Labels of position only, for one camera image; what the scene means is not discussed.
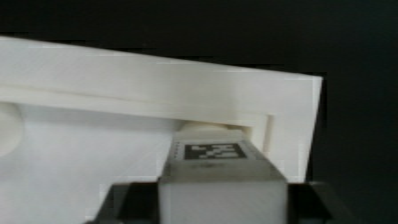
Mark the white table leg with tag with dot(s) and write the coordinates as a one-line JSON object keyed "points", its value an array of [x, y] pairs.
{"points": [[222, 186]]}

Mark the white square table top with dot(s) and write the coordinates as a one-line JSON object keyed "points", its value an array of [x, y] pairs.
{"points": [[95, 104]]}

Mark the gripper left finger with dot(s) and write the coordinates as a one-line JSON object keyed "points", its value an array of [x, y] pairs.
{"points": [[131, 205]]}

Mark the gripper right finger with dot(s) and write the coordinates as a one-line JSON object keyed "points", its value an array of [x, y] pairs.
{"points": [[316, 205]]}

